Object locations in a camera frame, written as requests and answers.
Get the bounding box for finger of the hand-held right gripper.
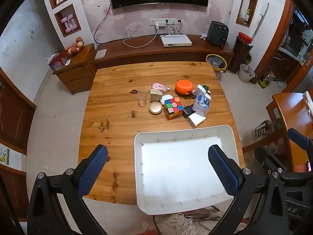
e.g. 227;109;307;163
287;127;313;151
254;146;289;173

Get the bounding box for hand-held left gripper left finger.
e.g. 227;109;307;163
28;144;109;235

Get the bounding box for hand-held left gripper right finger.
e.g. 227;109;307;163
208;144;290;235

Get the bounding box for white plastic tray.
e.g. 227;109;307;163
134;125;241;215

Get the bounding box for white power adapter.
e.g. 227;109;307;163
187;113;206;129

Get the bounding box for clear bottle with blue label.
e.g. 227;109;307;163
192;93;212;117

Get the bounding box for multicoloured puzzle cube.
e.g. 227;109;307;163
163;97;184;121

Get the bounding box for clear drinking glass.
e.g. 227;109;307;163
138;88;147;107

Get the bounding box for round gold compact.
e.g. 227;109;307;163
148;102;163;115

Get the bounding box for small brown toothpick box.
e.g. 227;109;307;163
150;89;163;102

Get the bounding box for orange wooden desk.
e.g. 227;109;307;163
266;92;313;173

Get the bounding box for printed cardboard box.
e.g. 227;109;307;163
252;120;274;141

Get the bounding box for cooking oil bottle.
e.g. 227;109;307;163
258;71;275;89

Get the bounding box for fringed woven rug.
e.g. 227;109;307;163
142;206;245;235

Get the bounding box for white bucket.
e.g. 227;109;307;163
238;64;255;83

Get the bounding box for white earbud case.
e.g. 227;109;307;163
159;94;173;105

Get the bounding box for round orange case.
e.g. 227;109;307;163
175;79;194;96

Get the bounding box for small wooden side cabinet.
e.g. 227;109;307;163
52;43;96;95

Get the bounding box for brown wooden door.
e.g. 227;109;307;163
0;69;37;155

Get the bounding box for tall dark jar red lid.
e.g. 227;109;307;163
228;32;253;74

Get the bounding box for pink correction tape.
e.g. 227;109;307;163
151;83;171;92

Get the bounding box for yellow rim trash bin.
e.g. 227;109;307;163
206;54;227;72

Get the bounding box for red tissue box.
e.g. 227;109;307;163
48;52;71;72

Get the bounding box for long grey stick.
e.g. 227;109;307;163
253;3;269;40

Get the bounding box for bowl of red fruit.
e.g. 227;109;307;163
64;37;85;55

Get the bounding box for long wooden television cabinet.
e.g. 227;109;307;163
90;34;235;72

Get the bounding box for dark green air fryer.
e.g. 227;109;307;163
207;21;229;47

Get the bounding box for white set-top box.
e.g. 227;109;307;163
160;34;192;47

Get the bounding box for pink dumbbell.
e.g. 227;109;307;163
62;17;72;33
68;15;79;30

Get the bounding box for colourful wall poster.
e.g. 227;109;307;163
0;144;10;165

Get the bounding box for black television cable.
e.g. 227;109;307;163
94;1;113;44

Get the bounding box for white charger cable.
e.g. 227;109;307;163
123;23;160;48

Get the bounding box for white wall socket strip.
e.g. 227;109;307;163
150;18;178;27

